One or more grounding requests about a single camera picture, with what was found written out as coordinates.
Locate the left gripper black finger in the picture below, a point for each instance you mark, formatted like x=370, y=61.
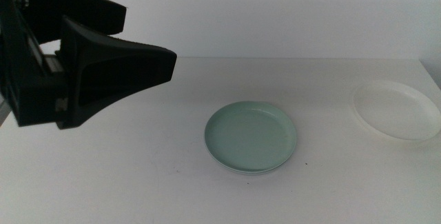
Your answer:
x=113, y=65
x=76, y=7

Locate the pale green shallow bowl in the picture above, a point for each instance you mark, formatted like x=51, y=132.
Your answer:
x=249, y=136

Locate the grey shallow bowl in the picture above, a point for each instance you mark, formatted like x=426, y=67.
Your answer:
x=251, y=173

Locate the white shallow bowl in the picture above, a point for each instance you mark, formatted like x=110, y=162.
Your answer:
x=396, y=110

